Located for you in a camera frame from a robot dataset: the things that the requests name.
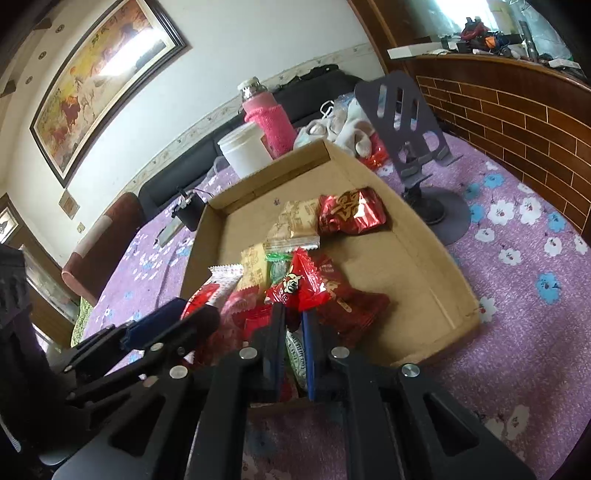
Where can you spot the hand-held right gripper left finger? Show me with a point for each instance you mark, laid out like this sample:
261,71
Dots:
277,332

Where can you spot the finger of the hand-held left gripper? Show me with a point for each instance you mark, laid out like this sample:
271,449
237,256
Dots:
203,318
152,323

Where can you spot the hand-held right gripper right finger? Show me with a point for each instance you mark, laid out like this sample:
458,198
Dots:
310,364

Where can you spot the long red snack packet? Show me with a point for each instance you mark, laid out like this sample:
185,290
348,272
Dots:
256,323

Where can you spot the white packet with red label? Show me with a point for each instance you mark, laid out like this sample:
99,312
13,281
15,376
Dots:
207,290

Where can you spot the small red snack packet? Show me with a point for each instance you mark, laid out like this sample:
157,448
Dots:
300,281

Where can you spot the yellow biscuit packet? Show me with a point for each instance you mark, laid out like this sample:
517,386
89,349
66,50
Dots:
295,221
254,270

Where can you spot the shallow cardboard box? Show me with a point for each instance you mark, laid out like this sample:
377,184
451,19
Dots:
415,267

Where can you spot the white packet with green print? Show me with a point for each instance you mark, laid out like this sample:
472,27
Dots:
295,360

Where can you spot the green cloth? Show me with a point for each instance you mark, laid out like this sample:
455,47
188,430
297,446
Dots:
78,323

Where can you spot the green candy packet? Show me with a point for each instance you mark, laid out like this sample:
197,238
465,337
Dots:
279,267

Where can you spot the dark red snack packet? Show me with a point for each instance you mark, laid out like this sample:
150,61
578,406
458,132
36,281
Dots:
355,314

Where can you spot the brown armchair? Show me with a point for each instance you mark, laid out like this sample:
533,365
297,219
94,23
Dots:
101,249

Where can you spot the black round container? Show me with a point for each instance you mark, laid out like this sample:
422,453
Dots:
189,210

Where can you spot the wooden glass door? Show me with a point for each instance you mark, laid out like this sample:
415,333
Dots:
9,221

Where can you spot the shiny red snack packet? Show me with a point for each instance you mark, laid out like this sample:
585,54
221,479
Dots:
353,210

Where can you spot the clear plastic bag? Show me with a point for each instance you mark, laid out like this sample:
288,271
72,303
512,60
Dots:
217,166

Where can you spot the black leather sofa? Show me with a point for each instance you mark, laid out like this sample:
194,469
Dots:
184,166

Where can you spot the white plastic jar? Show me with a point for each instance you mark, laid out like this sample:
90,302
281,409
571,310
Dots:
244,152

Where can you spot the red gold patterned packet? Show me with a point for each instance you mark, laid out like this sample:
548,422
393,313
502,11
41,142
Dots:
376,157

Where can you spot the white plastic bag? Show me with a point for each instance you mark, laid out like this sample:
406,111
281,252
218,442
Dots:
314,129

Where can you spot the bottle with pink knitted sleeve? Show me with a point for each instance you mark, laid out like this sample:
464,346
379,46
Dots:
268,115

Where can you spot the purple floral tablecloth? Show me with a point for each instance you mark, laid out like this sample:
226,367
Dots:
508,277

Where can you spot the white cloth pile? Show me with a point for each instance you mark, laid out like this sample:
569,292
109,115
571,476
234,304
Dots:
355,124

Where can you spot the grey phone stand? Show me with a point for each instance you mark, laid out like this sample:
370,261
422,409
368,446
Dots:
411,134

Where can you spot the framed painting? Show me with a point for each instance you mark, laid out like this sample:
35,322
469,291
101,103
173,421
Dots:
101,78

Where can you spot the black clothes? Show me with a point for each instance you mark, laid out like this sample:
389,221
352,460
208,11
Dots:
323,71

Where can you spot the flat white box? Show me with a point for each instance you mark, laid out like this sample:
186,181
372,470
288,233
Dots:
415,48

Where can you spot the wooden partition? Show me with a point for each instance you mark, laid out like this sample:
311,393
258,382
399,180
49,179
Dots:
508,106

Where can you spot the dark clutter pile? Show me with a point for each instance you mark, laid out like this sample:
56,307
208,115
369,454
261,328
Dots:
498,37

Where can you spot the small wall plaque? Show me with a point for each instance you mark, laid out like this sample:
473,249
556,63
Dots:
69,204

